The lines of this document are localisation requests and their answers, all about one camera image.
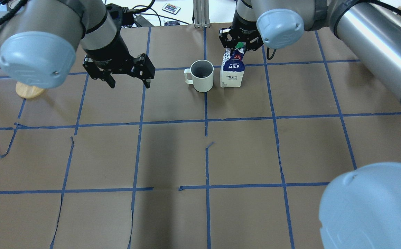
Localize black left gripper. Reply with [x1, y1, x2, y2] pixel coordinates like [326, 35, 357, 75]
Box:
[82, 49, 155, 89]

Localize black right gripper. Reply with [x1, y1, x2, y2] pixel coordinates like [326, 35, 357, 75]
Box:
[218, 24, 263, 52]

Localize blue white milk carton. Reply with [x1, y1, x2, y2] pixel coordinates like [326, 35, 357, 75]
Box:
[220, 41, 246, 88]

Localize white ceramic mug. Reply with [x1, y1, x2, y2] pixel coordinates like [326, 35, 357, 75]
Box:
[184, 60, 214, 93]

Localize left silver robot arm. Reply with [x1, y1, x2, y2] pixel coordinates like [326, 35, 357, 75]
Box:
[0, 0, 155, 89]

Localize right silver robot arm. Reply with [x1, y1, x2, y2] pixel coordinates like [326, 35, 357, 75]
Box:
[206, 28, 401, 249]

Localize black power adapter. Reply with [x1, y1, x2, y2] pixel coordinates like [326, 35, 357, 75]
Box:
[134, 15, 154, 27]

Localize white remote control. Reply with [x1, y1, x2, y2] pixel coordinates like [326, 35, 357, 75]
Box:
[161, 3, 181, 15]

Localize brown paper table cover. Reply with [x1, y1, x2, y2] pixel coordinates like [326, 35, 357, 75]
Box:
[0, 22, 401, 249]

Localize wooden mug tree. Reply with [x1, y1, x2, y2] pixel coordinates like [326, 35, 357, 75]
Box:
[15, 81, 47, 99]

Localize aluminium frame post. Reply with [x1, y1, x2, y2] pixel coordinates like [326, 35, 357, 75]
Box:
[193, 0, 211, 28]

